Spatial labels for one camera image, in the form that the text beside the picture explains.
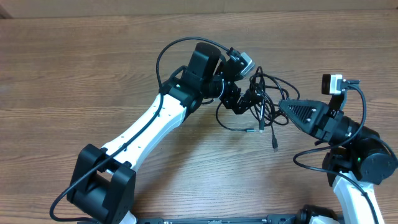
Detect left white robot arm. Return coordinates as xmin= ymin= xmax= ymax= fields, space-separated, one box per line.
xmin=67 ymin=41 xmax=255 ymax=223

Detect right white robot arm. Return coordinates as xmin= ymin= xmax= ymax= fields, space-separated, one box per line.
xmin=279 ymin=96 xmax=397 ymax=223

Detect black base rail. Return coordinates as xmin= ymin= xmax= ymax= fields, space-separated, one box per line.
xmin=117 ymin=213 xmax=295 ymax=224

